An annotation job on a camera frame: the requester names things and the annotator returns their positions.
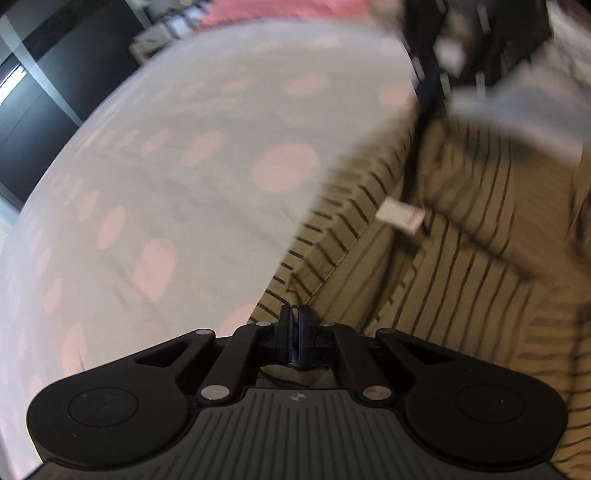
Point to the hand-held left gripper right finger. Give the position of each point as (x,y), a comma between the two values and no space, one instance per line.
(304,332)

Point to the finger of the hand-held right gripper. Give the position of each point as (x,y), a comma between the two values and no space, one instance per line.
(429,87)

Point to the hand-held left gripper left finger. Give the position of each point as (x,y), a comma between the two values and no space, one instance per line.
(285,332)

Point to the tan striped button shirt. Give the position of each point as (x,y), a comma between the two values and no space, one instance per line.
(461,277)

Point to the pale grey cloth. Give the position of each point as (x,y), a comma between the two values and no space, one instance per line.
(521,115)

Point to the polka-dot bed sheet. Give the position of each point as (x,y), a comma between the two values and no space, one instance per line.
(184,207)

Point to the pink pillow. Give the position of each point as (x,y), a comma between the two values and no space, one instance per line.
(286,9)

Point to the white shelf unit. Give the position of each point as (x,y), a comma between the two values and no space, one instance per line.
(152,44)

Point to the black sliding wardrobe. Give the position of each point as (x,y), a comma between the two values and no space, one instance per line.
(46,83)

